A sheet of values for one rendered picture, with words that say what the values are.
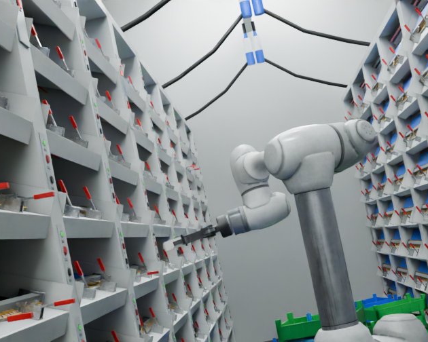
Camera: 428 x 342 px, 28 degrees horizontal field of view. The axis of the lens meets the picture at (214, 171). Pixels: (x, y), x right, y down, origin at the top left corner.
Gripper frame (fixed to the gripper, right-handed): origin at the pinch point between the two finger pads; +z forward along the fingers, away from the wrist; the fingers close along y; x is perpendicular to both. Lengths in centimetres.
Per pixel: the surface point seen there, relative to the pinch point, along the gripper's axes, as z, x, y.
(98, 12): -1, 88, 9
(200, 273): 16, -15, 226
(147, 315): 18.9, -20.3, 15.2
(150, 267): 12.3, -4.5, 15.2
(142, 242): 12.3, 4.8, 15.5
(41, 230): 8, 7, -130
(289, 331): -26, -44, 32
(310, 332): -34, -47, 30
